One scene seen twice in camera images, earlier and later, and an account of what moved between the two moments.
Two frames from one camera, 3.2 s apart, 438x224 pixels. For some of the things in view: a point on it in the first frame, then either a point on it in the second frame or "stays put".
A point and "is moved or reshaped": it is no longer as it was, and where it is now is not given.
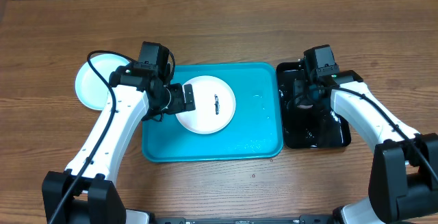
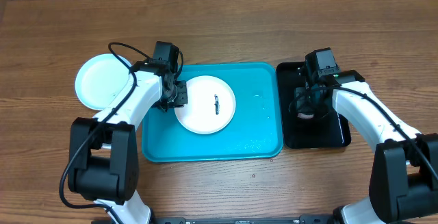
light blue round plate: [91, 89] stays put
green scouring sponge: [305, 106] is moved or reshaped
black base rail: [303, 219] stays put
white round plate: [215, 105] stays put
